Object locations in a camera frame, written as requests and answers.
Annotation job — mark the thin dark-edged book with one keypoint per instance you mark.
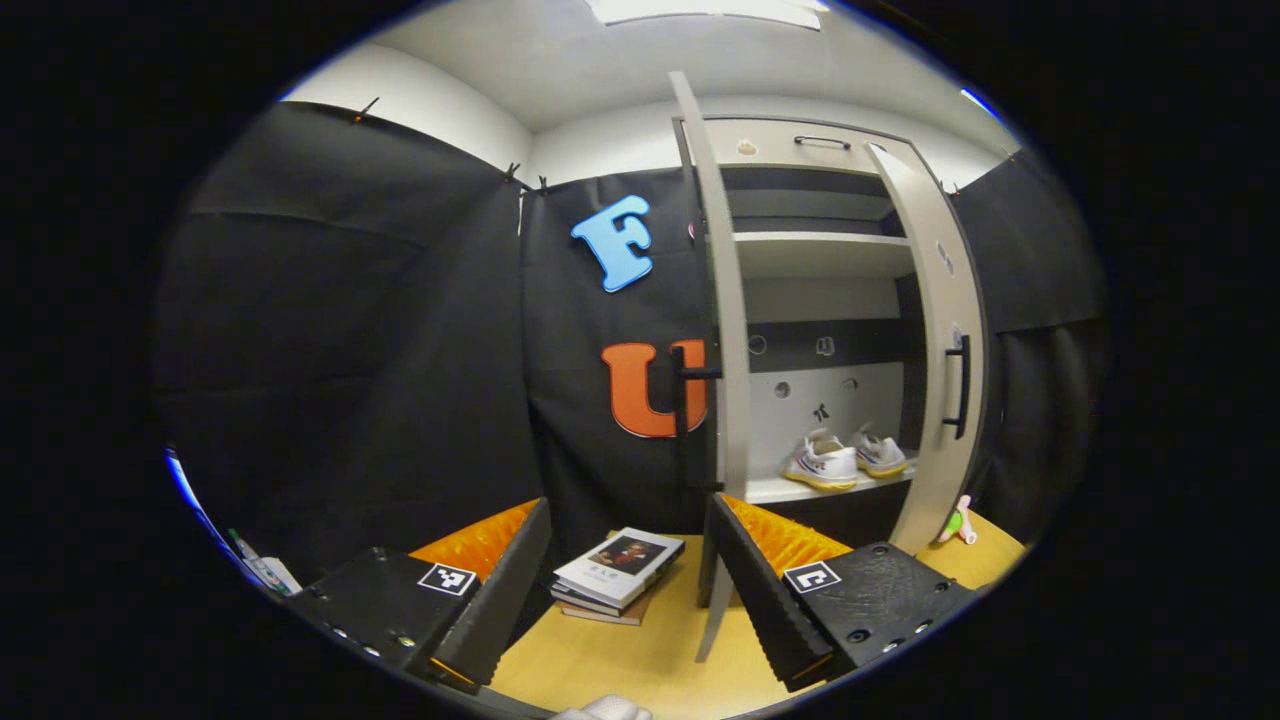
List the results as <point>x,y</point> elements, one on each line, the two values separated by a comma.
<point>580,598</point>

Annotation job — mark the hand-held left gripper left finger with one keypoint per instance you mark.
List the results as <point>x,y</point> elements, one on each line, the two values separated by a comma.
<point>505,590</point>

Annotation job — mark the white printed panel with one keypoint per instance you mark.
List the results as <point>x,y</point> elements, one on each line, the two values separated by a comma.
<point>265,572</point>

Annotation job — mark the grey cabinet shelf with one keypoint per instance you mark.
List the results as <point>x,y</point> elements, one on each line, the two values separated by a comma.
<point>820,255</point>
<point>780,490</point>

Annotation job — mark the pink and green toy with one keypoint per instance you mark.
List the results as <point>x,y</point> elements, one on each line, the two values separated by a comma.
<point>957,522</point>

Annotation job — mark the grey shoe cabinet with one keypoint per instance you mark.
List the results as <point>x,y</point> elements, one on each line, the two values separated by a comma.
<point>820,300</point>

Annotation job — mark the white book with portrait cover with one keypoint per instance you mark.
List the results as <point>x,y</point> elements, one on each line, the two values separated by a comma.
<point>620,565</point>

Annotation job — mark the large ceiling light panel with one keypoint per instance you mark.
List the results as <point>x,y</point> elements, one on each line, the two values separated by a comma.
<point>705,10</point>

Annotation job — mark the white shoe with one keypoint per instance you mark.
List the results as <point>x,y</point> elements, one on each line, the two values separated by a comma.
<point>882,455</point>
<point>825,465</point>

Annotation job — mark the grey cabinet drawer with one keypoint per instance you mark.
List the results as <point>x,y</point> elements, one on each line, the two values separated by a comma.
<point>780,150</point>

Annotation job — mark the brown book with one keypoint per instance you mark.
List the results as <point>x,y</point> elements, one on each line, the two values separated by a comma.
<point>610,616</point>

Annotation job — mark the black backdrop cloth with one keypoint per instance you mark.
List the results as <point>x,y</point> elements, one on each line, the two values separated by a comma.
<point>350,350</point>

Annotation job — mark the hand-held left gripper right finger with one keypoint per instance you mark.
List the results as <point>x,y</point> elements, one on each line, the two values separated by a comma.
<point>755,590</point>

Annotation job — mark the narrow ceiling light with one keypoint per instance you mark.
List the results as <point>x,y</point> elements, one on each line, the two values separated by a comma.
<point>980,103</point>

